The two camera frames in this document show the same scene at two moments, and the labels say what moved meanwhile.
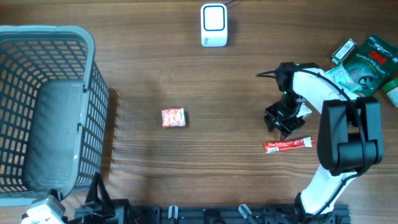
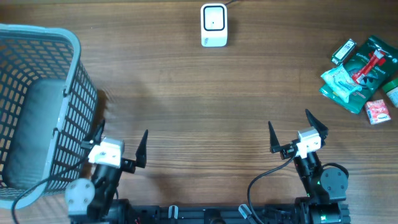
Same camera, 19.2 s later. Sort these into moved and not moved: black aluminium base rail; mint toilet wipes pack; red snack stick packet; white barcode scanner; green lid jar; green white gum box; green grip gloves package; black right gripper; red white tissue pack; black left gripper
Moved: red white tissue pack; black right gripper; black left gripper; red snack stick packet
Not moved: green lid jar; black aluminium base rail; white barcode scanner; green grip gloves package; mint toilet wipes pack; green white gum box
